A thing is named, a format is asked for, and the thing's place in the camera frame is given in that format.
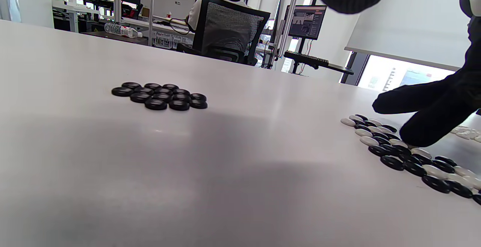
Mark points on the person's right hand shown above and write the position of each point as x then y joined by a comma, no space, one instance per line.
443,104

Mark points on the group of white go stones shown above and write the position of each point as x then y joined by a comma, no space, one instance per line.
468,134

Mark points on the pile of mixed go stones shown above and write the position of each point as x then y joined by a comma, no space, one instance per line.
391,162

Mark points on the group of black go stones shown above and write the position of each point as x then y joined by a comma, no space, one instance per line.
161,96

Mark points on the black computer monitor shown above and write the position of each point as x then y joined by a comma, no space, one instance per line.
306,21

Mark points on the white roller blind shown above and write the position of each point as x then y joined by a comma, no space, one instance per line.
413,25

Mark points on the black desk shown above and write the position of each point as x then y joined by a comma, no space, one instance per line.
338,68

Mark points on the black keyboard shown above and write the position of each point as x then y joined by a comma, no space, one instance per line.
306,59

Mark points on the black mesh office chair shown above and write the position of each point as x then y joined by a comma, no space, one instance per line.
225,29

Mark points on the clear plastic water bottle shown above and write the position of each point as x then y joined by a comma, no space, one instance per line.
122,31

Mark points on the small brown side table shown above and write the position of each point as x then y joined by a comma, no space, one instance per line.
112,38

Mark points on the cluttered background desk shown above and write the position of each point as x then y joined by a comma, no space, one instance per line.
94,8

